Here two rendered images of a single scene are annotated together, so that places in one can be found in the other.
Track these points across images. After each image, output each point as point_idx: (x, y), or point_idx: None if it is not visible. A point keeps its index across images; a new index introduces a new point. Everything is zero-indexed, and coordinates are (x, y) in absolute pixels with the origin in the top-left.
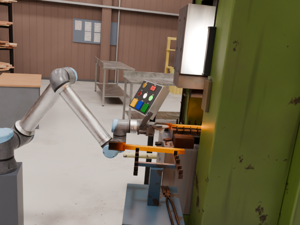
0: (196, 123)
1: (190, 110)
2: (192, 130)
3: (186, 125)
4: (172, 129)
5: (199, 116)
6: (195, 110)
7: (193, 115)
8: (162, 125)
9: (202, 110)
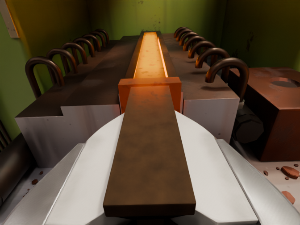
0: (93, 49)
1: (17, 1)
2: (190, 59)
3: (154, 53)
4: (216, 98)
5: (52, 28)
6: (32, 2)
7: (39, 31)
8: (192, 131)
9: (48, 0)
